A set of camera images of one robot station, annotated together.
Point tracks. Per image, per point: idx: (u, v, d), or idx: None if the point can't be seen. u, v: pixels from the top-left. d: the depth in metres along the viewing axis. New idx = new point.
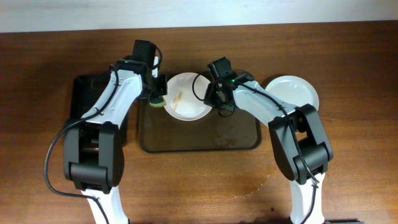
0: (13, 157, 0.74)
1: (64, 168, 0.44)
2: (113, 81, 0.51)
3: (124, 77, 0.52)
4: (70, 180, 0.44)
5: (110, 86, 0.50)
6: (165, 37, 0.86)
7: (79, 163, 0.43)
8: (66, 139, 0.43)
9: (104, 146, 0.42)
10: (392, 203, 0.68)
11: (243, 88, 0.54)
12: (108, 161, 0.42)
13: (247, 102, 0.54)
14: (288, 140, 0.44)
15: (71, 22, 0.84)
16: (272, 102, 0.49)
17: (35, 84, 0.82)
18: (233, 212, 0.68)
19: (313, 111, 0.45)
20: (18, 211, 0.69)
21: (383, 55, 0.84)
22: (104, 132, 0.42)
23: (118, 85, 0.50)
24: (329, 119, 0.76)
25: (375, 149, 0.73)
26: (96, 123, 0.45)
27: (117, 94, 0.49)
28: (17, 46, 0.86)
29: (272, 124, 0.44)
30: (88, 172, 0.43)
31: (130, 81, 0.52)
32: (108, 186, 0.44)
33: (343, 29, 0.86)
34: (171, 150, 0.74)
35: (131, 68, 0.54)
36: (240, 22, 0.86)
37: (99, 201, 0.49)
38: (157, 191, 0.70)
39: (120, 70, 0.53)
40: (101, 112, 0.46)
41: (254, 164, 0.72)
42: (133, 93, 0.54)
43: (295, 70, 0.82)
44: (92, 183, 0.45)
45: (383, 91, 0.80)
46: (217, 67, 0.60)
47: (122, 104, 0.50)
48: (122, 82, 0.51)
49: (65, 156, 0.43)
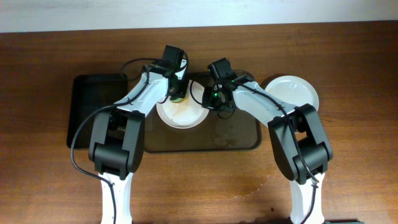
0: (13, 157, 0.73)
1: (89, 149, 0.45)
2: (144, 81, 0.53)
3: (154, 78, 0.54)
4: (92, 160, 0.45)
5: (140, 84, 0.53)
6: (165, 37, 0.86)
7: (104, 145, 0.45)
8: (97, 120, 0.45)
9: (130, 132, 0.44)
10: (391, 203, 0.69)
11: (242, 88, 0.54)
12: (130, 146, 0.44)
13: (247, 102, 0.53)
14: (288, 141, 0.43)
15: (69, 22, 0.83)
16: (272, 103, 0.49)
17: (34, 83, 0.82)
18: (234, 212, 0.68)
19: (312, 111, 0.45)
20: (17, 211, 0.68)
21: (382, 56, 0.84)
22: (133, 119, 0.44)
23: (148, 84, 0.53)
24: (329, 119, 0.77)
25: (374, 149, 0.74)
26: (126, 111, 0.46)
27: (147, 90, 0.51)
28: (15, 45, 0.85)
29: (271, 123, 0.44)
30: (111, 154, 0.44)
31: (160, 82, 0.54)
32: (127, 170, 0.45)
33: (342, 30, 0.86)
34: (171, 150, 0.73)
35: (161, 69, 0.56)
36: (240, 22, 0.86)
37: (113, 188, 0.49)
38: (157, 191, 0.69)
39: (152, 71, 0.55)
40: (130, 102, 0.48)
41: (254, 164, 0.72)
42: (159, 94, 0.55)
43: (295, 71, 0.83)
44: (111, 167, 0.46)
45: (382, 91, 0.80)
46: (217, 68, 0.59)
47: (149, 101, 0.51)
48: (152, 81, 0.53)
49: (92, 137, 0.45)
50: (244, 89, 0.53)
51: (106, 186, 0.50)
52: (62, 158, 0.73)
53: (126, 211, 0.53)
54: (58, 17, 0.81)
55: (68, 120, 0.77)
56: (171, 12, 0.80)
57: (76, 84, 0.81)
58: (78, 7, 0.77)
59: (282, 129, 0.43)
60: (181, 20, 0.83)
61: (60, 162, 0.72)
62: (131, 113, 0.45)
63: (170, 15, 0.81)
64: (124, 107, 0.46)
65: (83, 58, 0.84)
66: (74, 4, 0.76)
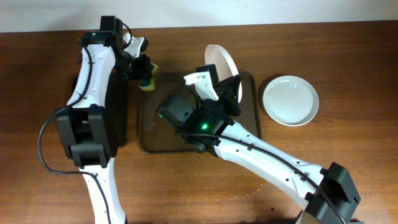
0: (13, 157, 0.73)
1: (64, 149, 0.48)
2: (86, 59, 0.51)
3: (95, 53, 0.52)
4: (71, 157, 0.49)
5: (84, 65, 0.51)
6: (165, 37, 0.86)
7: (76, 142, 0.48)
8: (59, 124, 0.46)
9: (96, 125, 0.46)
10: (391, 203, 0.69)
11: (234, 142, 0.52)
12: (102, 137, 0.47)
13: (247, 162, 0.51)
14: (331, 218, 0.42)
15: (69, 22, 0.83)
16: (290, 169, 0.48)
17: (34, 83, 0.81)
18: (234, 212, 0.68)
19: (343, 175, 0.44)
20: (17, 211, 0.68)
21: (382, 55, 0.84)
22: (92, 114, 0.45)
23: (92, 63, 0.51)
24: (328, 119, 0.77)
25: (374, 149, 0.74)
26: (85, 107, 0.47)
27: (94, 71, 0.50)
28: (16, 46, 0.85)
29: (312, 210, 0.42)
30: (87, 147, 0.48)
31: (102, 56, 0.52)
32: (107, 156, 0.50)
33: (341, 29, 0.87)
34: (171, 150, 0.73)
35: (99, 39, 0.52)
36: (239, 22, 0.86)
37: (97, 178, 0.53)
38: (157, 191, 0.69)
39: (89, 45, 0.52)
40: (83, 97, 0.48)
41: None
42: (111, 66, 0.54)
43: (295, 71, 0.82)
44: (91, 158, 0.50)
45: (382, 91, 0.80)
46: (172, 111, 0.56)
47: (104, 81, 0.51)
48: (95, 58, 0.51)
49: (62, 139, 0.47)
50: (240, 145, 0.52)
51: (90, 179, 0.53)
52: (62, 158, 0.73)
53: (115, 200, 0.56)
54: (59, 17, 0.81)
55: None
56: (171, 12, 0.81)
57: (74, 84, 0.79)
58: (78, 7, 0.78)
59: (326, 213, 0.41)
60: (181, 20, 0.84)
61: (61, 162, 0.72)
62: (89, 109, 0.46)
63: (170, 14, 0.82)
64: (82, 106, 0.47)
65: None
66: (74, 2, 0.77)
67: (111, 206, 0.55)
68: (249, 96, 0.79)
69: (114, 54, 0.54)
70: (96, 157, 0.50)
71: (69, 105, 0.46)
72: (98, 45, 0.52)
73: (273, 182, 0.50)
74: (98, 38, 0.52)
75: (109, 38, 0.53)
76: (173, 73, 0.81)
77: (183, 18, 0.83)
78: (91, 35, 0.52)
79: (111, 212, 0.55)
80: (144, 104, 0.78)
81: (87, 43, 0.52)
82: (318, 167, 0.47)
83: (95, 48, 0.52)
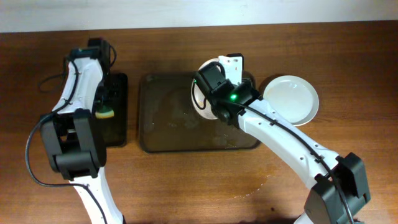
0: (13, 157, 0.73)
1: (50, 161, 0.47)
2: (73, 71, 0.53)
3: (82, 65, 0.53)
4: (58, 170, 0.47)
5: (71, 76, 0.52)
6: (165, 36, 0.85)
7: (62, 153, 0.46)
8: (44, 132, 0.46)
9: (83, 129, 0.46)
10: (391, 203, 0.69)
11: (254, 114, 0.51)
12: (89, 144, 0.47)
13: (264, 136, 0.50)
14: (335, 202, 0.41)
15: (69, 22, 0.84)
16: (307, 150, 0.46)
17: (33, 83, 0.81)
18: (234, 212, 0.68)
19: (359, 165, 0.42)
20: (17, 211, 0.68)
21: (382, 55, 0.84)
22: (78, 117, 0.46)
23: (79, 74, 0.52)
24: (328, 119, 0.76)
25: (374, 149, 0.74)
26: (69, 112, 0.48)
27: (81, 82, 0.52)
28: (15, 46, 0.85)
29: (316, 186, 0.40)
30: (73, 157, 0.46)
31: (89, 68, 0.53)
32: (96, 166, 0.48)
33: (342, 29, 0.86)
34: (171, 150, 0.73)
35: (86, 54, 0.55)
36: (240, 22, 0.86)
37: (89, 188, 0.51)
38: (157, 191, 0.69)
39: (76, 59, 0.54)
40: (69, 102, 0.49)
41: (254, 164, 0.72)
42: (97, 78, 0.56)
43: (295, 70, 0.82)
44: (79, 170, 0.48)
45: (382, 91, 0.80)
46: (206, 78, 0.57)
47: (90, 86, 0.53)
48: (82, 70, 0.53)
49: (47, 150, 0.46)
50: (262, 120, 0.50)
51: (82, 190, 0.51)
52: None
53: (111, 208, 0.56)
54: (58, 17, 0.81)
55: None
56: (171, 12, 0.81)
57: None
58: (79, 6, 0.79)
59: (331, 195, 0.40)
60: (181, 19, 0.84)
61: None
62: (74, 112, 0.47)
63: (170, 14, 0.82)
64: (67, 111, 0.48)
65: None
66: (76, 2, 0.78)
67: (106, 211, 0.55)
68: None
69: (101, 67, 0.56)
70: (85, 168, 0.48)
71: (55, 112, 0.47)
72: (85, 58, 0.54)
73: (287, 159, 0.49)
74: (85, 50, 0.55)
75: (94, 53, 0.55)
76: (173, 73, 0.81)
77: (183, 17, 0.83)
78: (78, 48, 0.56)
79: (107, 217, 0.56)
80: (144, 104, 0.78)
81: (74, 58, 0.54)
82: (334, 154, 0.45)
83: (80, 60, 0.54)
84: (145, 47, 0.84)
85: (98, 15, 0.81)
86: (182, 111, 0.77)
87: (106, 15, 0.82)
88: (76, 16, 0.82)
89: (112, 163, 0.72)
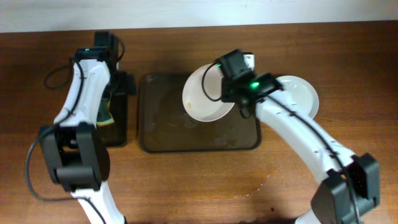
0: (13, 157, 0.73)
1: (51, 173, 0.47)
2: (78, 74, 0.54)
3: (88, 68, 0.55)
4: (59, 183, 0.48)
5: (76, 79, 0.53)
6: (165, 37, 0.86)
7: (64, 167, 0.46)
8: (45, 146, 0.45)
9: (85, 145, 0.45)
10: (391, 203, 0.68)
11: (276, 106, 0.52)
12: (91, 160, 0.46)
13: (282, 127, 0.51)
14: (344, 200, 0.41)
15: (69, 22, 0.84)
16: (323, 144, 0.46)
17: (33, 83, 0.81)
18: (234, 212, 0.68)
19: (374, 168, 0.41)
20: (17, 211, 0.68)
21: (382, 55, 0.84)
22: (81, 134, 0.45)
23: (84, 79, 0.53)
24: (329, 119, 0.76)
25: (375, 149, 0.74)
26: (70, 125, 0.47)
27: (86, 87, 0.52)
28: (15, 46, 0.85)
29: (329, 182, 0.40)
30: (74, 172, 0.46)
31: (95, 71, 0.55)
32: (97, 180, 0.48)
33: (342, 30, 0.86)
34: (171, 150, 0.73)
35: (93, 55, 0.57)
36: (240, 22, 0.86)
37: (91, 200, 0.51)
38: (157, 191, 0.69)
39: (83, 61, 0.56)
40: (73, 113, 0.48)
41: (254, 165, 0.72)
42: (101, 81, 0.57)
43: (295, 70, 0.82)
44: (81, 183, 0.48)
45: (382, 91, 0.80)
46: (231, 63, 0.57)
47: (94, 95, 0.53)
48: (87, 73, 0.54)
49: (49, 163, 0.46)
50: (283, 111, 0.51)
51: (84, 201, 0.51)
52: None
53: (113, 214, 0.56)
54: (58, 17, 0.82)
55: None
56: (171, 12, 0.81)
57: None
58: (79, 6, 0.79)
59: (341, 190, 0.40)
60: (181, 19, 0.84)
61: None
62: (78, 126, 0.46)
63: (170, 14, 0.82)
64: (69, 122, 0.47)
65: None
66: (75, 2, 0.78)
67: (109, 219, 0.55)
68: None
69: (107, 69, 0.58)
70: (87, 183, 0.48)
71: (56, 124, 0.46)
72: (92, 60, 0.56)
73: (301, 150, 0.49)
74: (91, 54, 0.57)
75: (101, 54, 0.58)
76: (173, 73, 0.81)
77: (183, 17, 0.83)
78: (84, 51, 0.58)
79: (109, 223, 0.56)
80: (144, 104, 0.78)
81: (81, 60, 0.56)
82: (350, 152, 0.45)
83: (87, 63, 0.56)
84: (145, 48, 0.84)
85: (99, 15, 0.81)
86: (182, 111, 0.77)
87: (106, 15, 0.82)
88: (76, 17, 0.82)
89: (112, 163, 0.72)
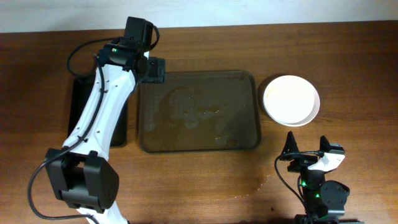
0: (13, 157, 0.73)
1: (55, 191, 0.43)
2: (99, 86, 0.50)
3: (111, 79, 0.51)
4: (63, 200, 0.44)
5: (95, 92, 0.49)
6: (165, 36, 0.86)
7: (68, 190, 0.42)
8: (50, 169, 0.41)
9: (92, 179, 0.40)
10: (392, 203, 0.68)
11: (335, 184, 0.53)
12: (97, 191, 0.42)
13: (334, 188, 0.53)
14: None
15: (70, 22, 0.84)
16: (336, 208, 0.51)
17: (34, 83, 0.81)
18: (233, 212, 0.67)
19: None
20: (17, 210, 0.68)
21: (382, 55, 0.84)
22: (90, 165, 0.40)
23: (104, 92, 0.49)
24: (329, 119, 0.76)
25: (376, 149, 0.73)
26: (82, 154, 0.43)
27: (104, 101, 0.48)
28: (17, 46, 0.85)
29: None
30: (80, 195, 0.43)
31: (117, 83, 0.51)
32: (101, 208, 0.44)
33: (341, 30, 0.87)
34: (171, 150, 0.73)
35: (122, 55, 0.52)
36: (240, 21, 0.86)
37: (94, 217, 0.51)
38: (157, 191, 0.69)
39: (109, 65, 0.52)
40: (83, 139, 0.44)
41: (254, 165, 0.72)
42: (125, 93, 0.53)
43: (295, 71, 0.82)
44: (84, 205, 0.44)
45: (382, 91, 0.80)
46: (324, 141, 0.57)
47: (111, 117, 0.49)
48: (109, 86, 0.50)
49: (53, 185, 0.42)
50: (331, 185, 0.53)
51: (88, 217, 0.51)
52: None
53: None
54: (60, 17, 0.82)
55: (68, 121, 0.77)
56: (170, 12, 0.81)
57: (75, 85, 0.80)
58: (79, 6, 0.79)
59: None
60: (181, 20, 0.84)
61: None
62: (88, 155, 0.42)
63: (170, 15, 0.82)
64: (78, 152, 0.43)
65: (83, 58, 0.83)
66: (76, 3, 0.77)
67: None
68: (249, 97, 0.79)
69: (132, 79, 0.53)
70: (91, 206, 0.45)
71: (64, 149, 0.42)
72: (117, 66, 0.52)
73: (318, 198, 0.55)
74: (119, 55, 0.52)
75: (131, 57, 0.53)
76: (173, 73, 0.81)
77: (183, 18, 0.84)
78: (112, 50, 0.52)
79: None
80: (144, 104, 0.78)
81: (104, 64, 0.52)
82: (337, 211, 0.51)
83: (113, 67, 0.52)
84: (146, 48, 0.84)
85: (99, 15, 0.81)
86: (182, 111, 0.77)
87: (106, 15, 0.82)
88: (76, 17, 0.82)
89: (112, 163, 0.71)
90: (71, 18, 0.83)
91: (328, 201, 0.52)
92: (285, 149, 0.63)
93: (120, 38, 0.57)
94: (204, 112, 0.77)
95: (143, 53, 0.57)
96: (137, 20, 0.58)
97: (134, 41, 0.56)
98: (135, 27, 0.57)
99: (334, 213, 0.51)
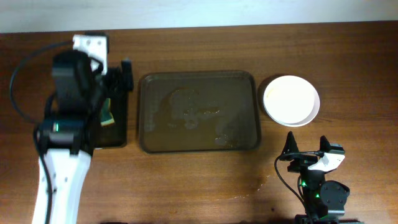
0: (13, 157, 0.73)
1: None
2: (46, 189, 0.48)
3: (59, 170, 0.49)
4: None
5: (43, 195, 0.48)
6: (165, 37, 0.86)
7: None
8: None
9: None
10: (392, 203, 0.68)
11: (335, 185, 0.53)
12: None
13: (334, 188, 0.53)
14: None
15: (70, 22, 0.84)
16: (336, 208, 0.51)
17: (34, 84, 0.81)
18: (233, 212, 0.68)
19: None
20: (16, 211, 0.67)
21: (382, 56, 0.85)
22: None
23: (53, 194, 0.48)
24: (329, 119, 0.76)
25: (376, 149, 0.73)
26: None
27: (58, 217, 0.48)
28: (17, 46, 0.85)
29: None
30: None
31: (69, 177, 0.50)
32: None
33: (341, 30, 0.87)
34: (171, 150, 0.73)
35: (66, 128, 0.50)
36: (240, 22, 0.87)
37: None
38: (157, 191, 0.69)
39: (54, 139, 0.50)
40: None
41: (254, 165, 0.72)
42: (81, 168, 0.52)
43: (295, 71, 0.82)
44: None
45: (382, 91, 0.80)
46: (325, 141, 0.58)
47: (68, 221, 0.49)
48: (57, 185, 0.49)
49: None
50: (331, 185, 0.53)
51: None
52: None
53: None
54: (60, 17, 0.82)
55: None
56: (170, 13, 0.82)
57: None
58: (80, 7, 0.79)
59: None
60: (181, 20, 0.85)
61: None
62: None
63: (170, 15, 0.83)
64: None
65: None
66: (76, 3, 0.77)
67: None
68: (249, 97, 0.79)
69: (84, 152, 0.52)
70: None
71: None
72: (63, 140, 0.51)
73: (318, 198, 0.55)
74: (63, 134, 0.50)
75: (78, 129, 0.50)
76: (173, 73, 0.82)
77: (183, 18, 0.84)
78: (53, 129, 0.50)
79: None
80: (144, 104, 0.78)
81: (47, 145, 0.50)
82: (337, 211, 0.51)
83: (59, 140, 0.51)
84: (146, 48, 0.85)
85: (99, 16, 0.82)
86: (182, 111, 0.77)
87: (106, 16, 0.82)
88: (76, 17, 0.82)
89: (113, 164, 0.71)
90: (71, 18, 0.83)
91: (328, 201, 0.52)
92: (285, 149, 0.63)
93: (58, 93, 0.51)
94: (204, 112, 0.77)
95: (89, 97, 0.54)
96: (65, 68, 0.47)
97: (71, 94, 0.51)
98: (68, 81, 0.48)
99: (334, 213, 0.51)
